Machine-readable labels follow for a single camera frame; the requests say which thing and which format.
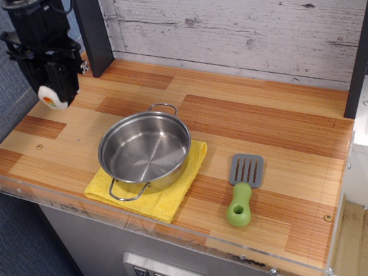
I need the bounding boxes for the black right frame post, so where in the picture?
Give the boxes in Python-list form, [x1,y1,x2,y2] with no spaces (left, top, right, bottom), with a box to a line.
[344,0,368,119]

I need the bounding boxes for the clear acrylic table guard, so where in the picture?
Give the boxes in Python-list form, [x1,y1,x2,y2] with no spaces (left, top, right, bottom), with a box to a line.
[0,0,368,276]

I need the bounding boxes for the black frame post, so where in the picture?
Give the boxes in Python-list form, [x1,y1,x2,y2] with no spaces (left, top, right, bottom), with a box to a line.
[344,0,368,119]
[73,0,115,77]

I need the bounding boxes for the stainless steel pot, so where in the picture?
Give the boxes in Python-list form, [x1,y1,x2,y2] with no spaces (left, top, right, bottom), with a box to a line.
[98,103,192,202]

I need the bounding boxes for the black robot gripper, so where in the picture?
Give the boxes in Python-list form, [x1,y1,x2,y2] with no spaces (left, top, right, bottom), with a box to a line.
[0,0,88,105]

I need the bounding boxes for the grey toy fridge cabinet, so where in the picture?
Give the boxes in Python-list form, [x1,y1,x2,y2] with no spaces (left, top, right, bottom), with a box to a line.
[38,168,302,276]

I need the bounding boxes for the grey spatula green handle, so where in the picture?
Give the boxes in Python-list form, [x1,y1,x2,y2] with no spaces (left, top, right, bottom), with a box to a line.
[226,154,264,228]

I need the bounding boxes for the plush sushi roll toy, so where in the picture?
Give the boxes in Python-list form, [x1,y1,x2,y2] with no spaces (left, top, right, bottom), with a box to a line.
[37,86,69,110]

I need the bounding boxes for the yellow cloth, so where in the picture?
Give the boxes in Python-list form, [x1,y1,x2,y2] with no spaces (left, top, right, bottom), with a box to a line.
[84,139,208,223]

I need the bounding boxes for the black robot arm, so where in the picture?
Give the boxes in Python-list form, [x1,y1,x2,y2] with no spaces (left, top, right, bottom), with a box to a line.
[0,0,88,110]

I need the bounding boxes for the black left frame post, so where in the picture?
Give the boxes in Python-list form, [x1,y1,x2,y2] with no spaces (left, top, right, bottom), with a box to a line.
[73,0,115,77]

